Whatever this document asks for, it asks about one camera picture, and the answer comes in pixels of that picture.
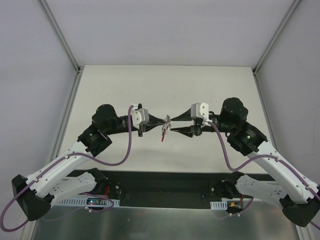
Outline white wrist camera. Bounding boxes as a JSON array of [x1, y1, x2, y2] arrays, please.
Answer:
[[130, 103, 150, 129], [190, 102, 212, 126]]

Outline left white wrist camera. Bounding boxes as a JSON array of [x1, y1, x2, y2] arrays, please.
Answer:
[[130, 103, 150, 129]]

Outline left cable duct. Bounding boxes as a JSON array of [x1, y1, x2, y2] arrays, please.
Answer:
[[66, 196, 120, 208]]

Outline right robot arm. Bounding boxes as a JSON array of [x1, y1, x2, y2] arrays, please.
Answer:
[[173, 97, 320, 227]]

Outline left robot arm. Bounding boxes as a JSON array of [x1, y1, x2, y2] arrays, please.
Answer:
[[11, 104, 165, 221]]

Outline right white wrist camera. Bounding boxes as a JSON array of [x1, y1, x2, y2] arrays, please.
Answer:
[[190, 102, 212, 126]]

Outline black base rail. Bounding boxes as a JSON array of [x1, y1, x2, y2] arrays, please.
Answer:
[[74, 169, 253, 208]]

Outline silver keyring chain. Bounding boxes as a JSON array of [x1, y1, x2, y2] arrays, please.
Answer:
[[159, 114, 173, 136]]

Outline left aluminium frame post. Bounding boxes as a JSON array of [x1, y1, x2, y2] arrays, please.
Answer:
[[38, 0, 85, 75]]

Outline aluminium frame post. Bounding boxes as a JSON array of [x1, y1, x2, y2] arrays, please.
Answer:
[[38, 0, 85, 75], [252, 0, 303, 76]]

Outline right cable duct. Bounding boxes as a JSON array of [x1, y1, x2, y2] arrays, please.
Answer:
[[209, 200, 243, 211]]

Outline right aluminium frame post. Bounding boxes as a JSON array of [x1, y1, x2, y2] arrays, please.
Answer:
[[252, 0, 303, 76]]

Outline cable duct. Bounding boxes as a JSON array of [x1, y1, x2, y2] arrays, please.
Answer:
[[209, 200, 243, 211], [66, 196, 120, 208]]

